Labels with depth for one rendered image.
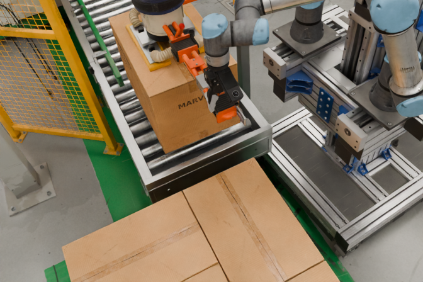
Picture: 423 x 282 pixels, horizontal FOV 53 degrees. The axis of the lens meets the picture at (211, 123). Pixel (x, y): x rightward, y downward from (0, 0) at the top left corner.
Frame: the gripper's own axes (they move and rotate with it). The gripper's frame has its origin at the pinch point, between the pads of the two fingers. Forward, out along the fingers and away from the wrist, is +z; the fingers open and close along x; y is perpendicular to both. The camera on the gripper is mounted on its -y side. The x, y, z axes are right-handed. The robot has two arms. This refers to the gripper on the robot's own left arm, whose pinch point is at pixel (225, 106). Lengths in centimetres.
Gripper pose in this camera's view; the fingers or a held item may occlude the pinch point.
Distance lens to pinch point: 146.8
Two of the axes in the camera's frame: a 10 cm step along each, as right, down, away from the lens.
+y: -4.2, -6.8, 6.0
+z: 0.9, 6.3, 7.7
